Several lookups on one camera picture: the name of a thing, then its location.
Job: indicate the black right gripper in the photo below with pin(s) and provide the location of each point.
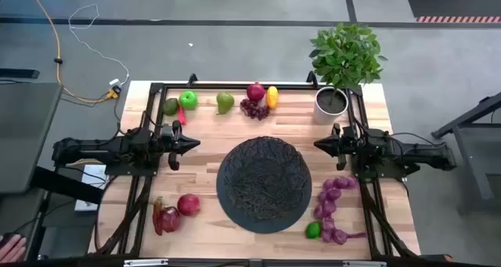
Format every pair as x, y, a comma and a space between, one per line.
344, 145

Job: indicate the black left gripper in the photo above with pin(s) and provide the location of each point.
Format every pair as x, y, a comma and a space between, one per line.
172, 141

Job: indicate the bright red chili pepper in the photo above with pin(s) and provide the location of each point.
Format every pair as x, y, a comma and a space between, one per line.
182, 116

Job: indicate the bright green apple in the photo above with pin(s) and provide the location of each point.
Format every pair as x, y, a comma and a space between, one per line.
188, 100

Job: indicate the purple grape bunch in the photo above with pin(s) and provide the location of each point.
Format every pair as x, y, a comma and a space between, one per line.
254, 109
332, 194

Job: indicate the green pear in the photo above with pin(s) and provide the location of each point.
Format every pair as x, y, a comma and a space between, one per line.
225, 102

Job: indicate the red apple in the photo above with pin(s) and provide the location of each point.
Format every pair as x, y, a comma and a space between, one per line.
188, 204

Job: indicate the black woven wicker basket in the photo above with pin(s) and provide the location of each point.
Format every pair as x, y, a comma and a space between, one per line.
264, 177

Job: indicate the dark red onion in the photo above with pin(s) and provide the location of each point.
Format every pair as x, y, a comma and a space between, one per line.
170, 219

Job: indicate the green lime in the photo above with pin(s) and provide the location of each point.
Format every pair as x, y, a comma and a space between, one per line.
313, 230

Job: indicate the red pomegranate with crown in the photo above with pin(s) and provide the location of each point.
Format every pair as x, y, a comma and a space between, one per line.
255, 92

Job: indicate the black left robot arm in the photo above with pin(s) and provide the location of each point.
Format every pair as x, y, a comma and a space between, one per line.
90, 147

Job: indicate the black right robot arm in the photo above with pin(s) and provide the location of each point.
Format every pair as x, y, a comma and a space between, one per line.
411, 153

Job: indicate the green plant in white pot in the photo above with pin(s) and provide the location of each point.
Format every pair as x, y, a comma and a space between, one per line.
344, 55

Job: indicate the round dark woven placemat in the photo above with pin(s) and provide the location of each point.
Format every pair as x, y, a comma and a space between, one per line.
242, 224

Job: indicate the white box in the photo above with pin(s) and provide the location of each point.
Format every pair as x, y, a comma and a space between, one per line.
94, 173

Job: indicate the black diagonal beam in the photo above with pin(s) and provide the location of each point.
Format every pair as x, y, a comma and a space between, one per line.
66, 185

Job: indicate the black metal stand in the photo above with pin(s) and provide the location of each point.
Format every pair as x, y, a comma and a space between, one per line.
473, 114

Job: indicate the grey desk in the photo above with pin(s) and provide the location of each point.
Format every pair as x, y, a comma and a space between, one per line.
23, 134

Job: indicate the black flat bar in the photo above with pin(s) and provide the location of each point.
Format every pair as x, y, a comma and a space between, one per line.
19, 73

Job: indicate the black hazard-striped floor mat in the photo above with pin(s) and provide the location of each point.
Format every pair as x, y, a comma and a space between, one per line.
450, 2

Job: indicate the person's hand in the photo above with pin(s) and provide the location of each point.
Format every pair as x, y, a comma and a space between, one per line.
11, 249

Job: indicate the silver metal bracket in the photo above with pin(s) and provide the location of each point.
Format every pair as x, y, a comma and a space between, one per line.
364, 264
145, 262

